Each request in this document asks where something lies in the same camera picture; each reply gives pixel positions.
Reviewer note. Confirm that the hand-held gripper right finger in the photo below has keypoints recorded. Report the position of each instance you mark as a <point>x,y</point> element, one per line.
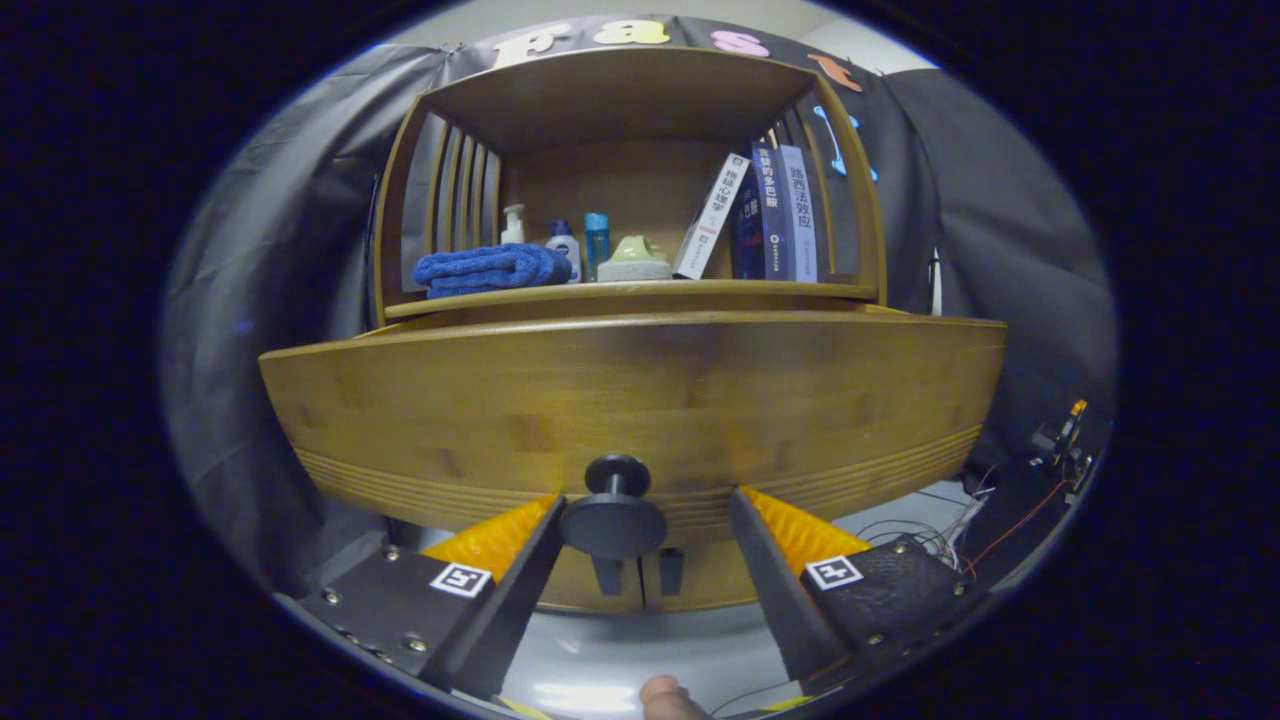
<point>775,590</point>

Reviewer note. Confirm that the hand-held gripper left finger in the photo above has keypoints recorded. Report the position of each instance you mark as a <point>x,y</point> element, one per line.
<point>510,610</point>

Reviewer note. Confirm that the pale green small container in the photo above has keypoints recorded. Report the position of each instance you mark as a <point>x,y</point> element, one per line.
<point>635,255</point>

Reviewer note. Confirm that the wooden countertop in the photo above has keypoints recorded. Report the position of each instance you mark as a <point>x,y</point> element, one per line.
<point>700,290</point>

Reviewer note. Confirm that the wooden cabinet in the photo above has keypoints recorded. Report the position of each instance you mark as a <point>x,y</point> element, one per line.
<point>620,100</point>

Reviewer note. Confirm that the orange and black clamp tool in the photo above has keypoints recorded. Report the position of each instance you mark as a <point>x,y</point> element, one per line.
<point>1065,435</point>

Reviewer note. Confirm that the blue towel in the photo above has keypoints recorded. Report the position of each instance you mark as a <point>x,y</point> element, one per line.
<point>490,270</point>

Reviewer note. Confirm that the white bottle with blue cap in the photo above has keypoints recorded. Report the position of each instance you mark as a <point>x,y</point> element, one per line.
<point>564,245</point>

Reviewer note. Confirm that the dark blue book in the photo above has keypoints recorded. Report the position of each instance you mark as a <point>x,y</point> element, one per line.
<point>765,215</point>

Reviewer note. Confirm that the clear blue bottle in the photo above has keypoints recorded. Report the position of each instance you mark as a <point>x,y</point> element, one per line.
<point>597,245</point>

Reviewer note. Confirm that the pale blue book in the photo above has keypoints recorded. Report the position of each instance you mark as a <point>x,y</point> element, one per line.
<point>798,215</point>

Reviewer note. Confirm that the white book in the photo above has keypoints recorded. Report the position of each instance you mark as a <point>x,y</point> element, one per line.
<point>712,215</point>

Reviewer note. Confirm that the white pump bottle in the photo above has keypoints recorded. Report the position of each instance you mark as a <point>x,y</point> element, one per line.
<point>513,228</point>

